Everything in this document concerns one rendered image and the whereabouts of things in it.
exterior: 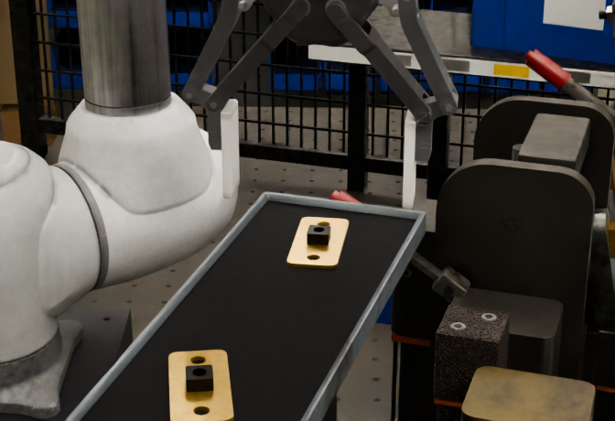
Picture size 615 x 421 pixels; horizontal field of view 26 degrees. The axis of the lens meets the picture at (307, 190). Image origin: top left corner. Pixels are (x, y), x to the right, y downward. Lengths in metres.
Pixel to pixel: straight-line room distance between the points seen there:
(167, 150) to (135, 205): 0.07
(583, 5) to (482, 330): 0.93
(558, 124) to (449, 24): 0.87
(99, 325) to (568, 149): 0.73
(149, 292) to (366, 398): 0.42
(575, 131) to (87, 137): 0.58
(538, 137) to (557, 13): 0.74
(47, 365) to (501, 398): 0.69
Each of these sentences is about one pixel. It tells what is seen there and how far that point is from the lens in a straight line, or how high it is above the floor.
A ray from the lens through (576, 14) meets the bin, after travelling 1.90.
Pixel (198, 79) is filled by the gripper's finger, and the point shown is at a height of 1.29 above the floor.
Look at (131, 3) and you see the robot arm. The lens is 1.48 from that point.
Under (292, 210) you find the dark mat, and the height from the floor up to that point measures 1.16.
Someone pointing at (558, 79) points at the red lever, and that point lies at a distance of 1.55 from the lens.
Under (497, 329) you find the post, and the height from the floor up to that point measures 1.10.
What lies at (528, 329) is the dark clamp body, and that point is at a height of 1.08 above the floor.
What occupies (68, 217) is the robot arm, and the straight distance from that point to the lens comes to 1.48.
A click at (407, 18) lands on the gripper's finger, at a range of 0.95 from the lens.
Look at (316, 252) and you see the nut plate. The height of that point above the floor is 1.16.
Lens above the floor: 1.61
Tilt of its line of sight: 23 degrees down
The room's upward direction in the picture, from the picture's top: straight up
